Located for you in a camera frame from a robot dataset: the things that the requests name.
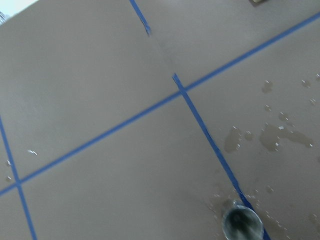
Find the steel double jigger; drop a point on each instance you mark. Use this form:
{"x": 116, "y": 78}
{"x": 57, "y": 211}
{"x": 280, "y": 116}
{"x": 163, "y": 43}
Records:
{"x": 239, "y": 222}

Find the bamboo cutting board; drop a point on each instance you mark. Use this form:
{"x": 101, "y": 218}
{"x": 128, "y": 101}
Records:
{"x": 255, "y": 2}

